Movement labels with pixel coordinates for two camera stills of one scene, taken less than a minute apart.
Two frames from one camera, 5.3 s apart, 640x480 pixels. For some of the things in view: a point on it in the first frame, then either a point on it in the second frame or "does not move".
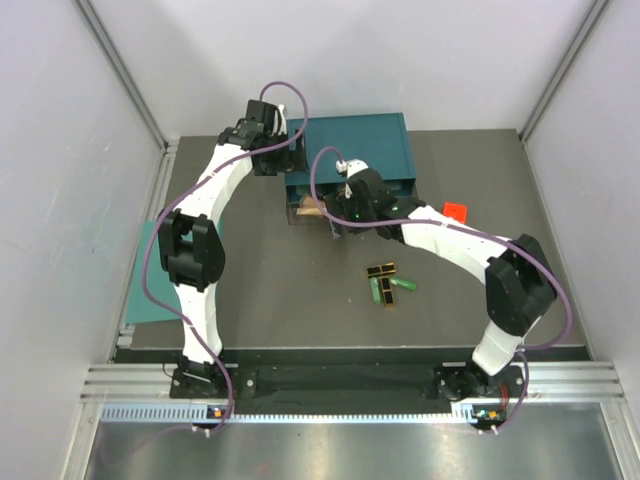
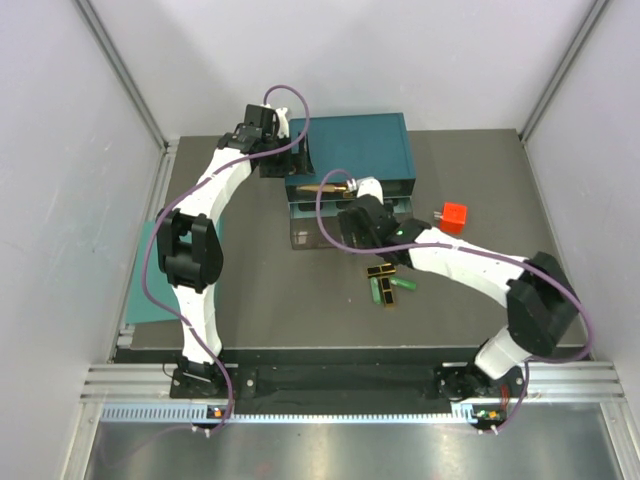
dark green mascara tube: [377, 289] does not move
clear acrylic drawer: [302, 211] -> [305, 232]
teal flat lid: [143, 310] does not move
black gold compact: [385, 269] does not move
